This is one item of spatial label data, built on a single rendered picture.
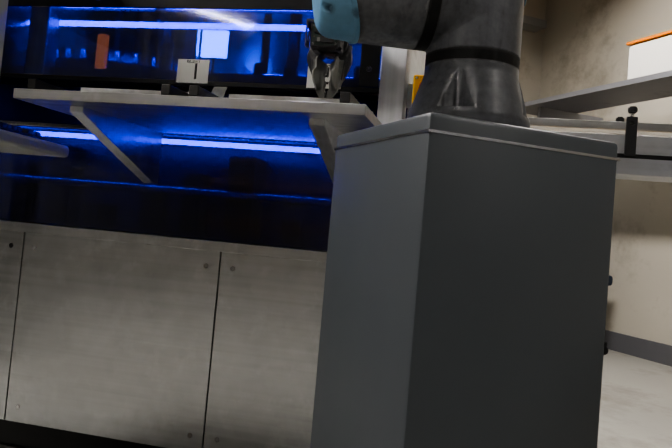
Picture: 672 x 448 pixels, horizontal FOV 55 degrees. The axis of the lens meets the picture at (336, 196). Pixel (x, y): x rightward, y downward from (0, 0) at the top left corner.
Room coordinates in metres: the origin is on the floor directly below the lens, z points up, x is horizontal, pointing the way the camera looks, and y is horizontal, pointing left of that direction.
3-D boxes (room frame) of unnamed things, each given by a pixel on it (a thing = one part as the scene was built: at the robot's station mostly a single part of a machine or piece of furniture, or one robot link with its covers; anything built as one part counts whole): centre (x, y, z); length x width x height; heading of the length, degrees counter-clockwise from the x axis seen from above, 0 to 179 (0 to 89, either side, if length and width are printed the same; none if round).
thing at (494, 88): (0.80, -0.16, 0.84); 0.15 x 0.15 x 0.10
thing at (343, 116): (1.42, 0.25, 0.87); 0.70 x 0.48 x 0.02; 78
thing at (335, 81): (1.26, 0.03, 0.95); 0.06 x 0.03 x 0.09; 168
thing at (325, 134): (1.35, 0.01, 0.80); 0.34 x 0.03 x 0.13; 168
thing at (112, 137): (1.46, 0.50, 0.80); 0.34 x 0.03 x 0.13; 168
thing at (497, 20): (0.80, -0.15, 0.96); 0.13 x 0.12 x 0.14; 98
